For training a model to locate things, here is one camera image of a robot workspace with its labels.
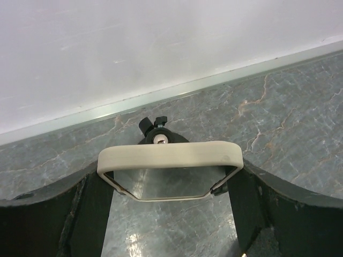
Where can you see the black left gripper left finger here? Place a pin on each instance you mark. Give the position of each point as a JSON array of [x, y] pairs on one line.
[[66, 218]]

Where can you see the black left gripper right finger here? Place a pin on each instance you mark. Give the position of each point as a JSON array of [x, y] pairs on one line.
[[304, 222]]

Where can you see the black phone stand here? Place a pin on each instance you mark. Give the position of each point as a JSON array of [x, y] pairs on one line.
[[156, 133]]

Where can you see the smartphone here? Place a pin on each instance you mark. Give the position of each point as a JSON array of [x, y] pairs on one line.
[[170, 155]]

